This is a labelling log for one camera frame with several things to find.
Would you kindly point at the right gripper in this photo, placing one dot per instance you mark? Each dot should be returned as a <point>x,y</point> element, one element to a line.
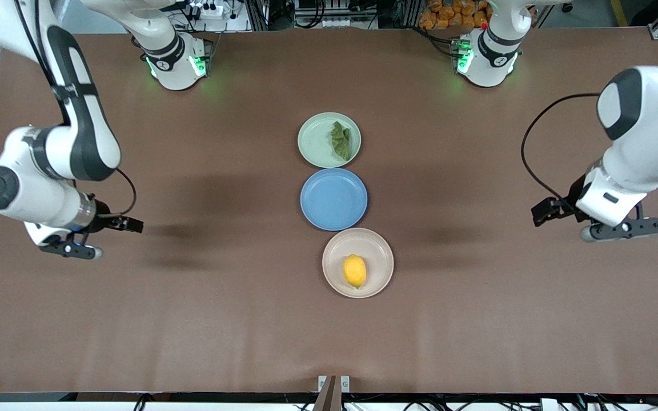
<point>102,222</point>

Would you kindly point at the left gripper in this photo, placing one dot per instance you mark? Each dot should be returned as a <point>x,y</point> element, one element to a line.
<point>574,203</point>

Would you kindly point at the yellow lemon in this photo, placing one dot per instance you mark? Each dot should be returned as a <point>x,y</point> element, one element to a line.
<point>354,271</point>

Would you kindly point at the green lettuce leaf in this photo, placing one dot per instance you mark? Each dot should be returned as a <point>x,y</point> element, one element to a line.
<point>341,145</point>

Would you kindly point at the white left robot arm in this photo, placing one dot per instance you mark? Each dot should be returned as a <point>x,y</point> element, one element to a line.
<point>654,131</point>

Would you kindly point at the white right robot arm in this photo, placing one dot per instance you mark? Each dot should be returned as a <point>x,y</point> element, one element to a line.
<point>32,182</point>

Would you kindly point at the beige plate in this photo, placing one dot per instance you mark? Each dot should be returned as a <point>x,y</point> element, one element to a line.
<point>380,262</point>

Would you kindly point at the small white box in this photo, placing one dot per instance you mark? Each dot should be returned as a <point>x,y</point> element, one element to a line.
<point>550,405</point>

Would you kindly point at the pale green plate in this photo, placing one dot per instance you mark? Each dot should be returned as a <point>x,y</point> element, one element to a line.
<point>315,140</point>

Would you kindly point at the blue plate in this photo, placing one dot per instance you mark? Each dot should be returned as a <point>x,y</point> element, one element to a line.
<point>333,200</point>

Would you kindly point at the bag of orange snacks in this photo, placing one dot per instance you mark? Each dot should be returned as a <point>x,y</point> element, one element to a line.
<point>449,14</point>

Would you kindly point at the white power strip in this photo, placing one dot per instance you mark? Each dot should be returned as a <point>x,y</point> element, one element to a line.
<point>212,9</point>

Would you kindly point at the metal equipment rack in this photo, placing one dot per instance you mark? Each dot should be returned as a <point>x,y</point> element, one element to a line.
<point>334,11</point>

